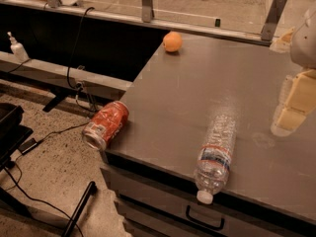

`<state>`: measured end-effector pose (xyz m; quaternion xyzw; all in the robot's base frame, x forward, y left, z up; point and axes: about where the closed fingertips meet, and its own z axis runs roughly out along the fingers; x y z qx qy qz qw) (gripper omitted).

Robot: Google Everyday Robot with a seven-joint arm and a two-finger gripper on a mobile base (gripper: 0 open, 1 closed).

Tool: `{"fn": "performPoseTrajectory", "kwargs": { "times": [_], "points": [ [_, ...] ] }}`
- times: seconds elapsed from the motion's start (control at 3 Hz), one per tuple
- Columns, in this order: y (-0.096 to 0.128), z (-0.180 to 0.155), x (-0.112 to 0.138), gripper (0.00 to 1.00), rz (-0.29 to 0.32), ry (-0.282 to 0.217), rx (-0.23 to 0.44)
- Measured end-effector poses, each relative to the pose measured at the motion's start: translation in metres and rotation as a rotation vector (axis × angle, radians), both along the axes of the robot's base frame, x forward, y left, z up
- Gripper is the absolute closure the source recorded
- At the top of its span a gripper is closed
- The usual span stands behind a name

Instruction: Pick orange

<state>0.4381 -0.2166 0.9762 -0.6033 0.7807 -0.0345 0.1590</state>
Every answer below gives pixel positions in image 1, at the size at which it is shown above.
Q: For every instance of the grey low shelf ledge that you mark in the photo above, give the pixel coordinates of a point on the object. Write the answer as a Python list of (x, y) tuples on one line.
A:
[(95, 84)]

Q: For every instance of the black chair leg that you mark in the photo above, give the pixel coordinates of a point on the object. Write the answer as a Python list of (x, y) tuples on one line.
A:
[(72, 222)]

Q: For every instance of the red soda can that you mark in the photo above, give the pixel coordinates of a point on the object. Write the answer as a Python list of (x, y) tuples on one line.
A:
[(105, 125)]

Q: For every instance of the clear plastic water bottle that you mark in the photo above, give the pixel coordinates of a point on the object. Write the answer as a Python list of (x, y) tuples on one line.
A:
[(214, 159)]

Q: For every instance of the grey drawer cabinet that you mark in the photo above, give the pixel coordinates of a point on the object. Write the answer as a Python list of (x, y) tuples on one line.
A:
[(153, 203)]

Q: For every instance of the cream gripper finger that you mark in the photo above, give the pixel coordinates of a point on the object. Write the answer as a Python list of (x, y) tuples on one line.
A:
[(297, 99), (283, 43)]

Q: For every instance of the white pump bottle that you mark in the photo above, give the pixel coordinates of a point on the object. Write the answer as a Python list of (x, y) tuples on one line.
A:
[(18, 49)]

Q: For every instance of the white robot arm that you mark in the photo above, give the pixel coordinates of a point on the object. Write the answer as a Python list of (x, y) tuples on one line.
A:
[(303, 44)]

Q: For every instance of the black chair base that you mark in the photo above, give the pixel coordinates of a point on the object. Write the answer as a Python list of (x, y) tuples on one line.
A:
[(12, 135)]

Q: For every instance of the orange fruit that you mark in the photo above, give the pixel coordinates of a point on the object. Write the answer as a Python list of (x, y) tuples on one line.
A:
[(172, 42)]

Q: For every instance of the black drawer handle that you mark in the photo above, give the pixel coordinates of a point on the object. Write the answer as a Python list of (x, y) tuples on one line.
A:
[(204, 220)]

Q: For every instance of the grey metal bracket post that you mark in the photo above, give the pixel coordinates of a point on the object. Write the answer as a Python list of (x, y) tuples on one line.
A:
[(147, 11)]

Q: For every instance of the dark metal bracket post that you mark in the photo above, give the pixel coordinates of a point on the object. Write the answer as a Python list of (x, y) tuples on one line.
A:
[(272, 19)]

